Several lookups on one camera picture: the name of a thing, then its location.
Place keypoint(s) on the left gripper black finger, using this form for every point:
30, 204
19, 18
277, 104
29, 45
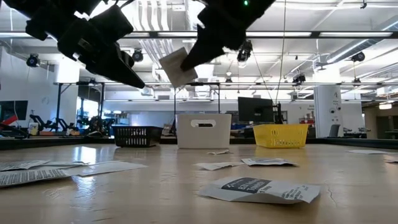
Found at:
127, 59
112, 68

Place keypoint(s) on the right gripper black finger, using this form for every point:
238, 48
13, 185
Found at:
202, 53

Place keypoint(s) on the narrow plain white packet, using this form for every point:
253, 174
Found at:
214, 165

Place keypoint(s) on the neighbouring station black robot arm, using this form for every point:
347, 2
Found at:
90, 124

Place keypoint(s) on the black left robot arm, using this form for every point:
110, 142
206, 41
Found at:
31, 6

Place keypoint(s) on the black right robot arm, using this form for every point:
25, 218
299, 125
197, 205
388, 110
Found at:
261, 6

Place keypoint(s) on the black slotted plastic basket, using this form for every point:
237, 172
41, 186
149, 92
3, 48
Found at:
136, 137

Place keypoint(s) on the black computer monitor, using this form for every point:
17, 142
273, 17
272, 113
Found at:
255, 109

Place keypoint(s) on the white plastic bin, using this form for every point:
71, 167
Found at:
202, 137

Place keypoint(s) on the red robot part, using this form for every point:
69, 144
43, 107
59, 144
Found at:
11, 119

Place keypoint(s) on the small plain white packet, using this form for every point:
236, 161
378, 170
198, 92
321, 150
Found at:
62, 163

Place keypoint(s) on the yellow slotted plastic basket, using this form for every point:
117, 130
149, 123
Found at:
280, 137

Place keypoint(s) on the white square column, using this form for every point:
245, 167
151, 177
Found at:
326, 109

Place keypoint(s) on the grey office chair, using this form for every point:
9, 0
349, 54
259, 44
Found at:
334, 130

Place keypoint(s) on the black ceiling-hung camera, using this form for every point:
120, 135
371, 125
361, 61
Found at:
299, 78
138, 56
32, 60
358, 57
244, 53

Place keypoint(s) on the black neighbouring rig frame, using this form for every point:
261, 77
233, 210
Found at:
199, 84

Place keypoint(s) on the silver ventilation duct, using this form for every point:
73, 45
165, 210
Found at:
191, 15
357, 49

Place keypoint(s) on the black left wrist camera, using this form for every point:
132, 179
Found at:
110, 23

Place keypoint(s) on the dark wall screen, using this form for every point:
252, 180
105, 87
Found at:
14, 109

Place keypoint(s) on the black aluminium table frame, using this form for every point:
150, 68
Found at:
46, 142

